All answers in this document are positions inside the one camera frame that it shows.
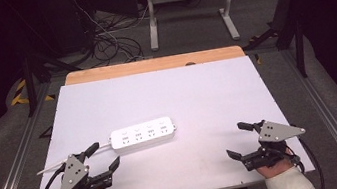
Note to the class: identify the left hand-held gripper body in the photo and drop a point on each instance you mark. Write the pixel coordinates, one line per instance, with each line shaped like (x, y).
(73, 176)

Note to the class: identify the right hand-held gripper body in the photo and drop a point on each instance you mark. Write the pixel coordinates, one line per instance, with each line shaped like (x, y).
(275, 133)

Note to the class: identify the person's right hand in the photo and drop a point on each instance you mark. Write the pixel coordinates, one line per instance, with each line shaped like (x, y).
(274, 169)

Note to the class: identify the white power strip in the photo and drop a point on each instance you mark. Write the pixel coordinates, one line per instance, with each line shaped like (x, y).
(143, 134)

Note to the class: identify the white board sheet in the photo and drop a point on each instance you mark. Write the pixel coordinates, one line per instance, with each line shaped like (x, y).
(172, 90)

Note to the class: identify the black metal stand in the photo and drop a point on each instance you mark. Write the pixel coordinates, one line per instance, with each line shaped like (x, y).
(30, 88)
(299, 48)

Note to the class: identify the yellow black hazard tape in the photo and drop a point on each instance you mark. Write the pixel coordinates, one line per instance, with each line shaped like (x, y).
(19, 100)

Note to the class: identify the black equipment case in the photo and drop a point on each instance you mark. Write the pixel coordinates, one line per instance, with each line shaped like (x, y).
(64, 22)

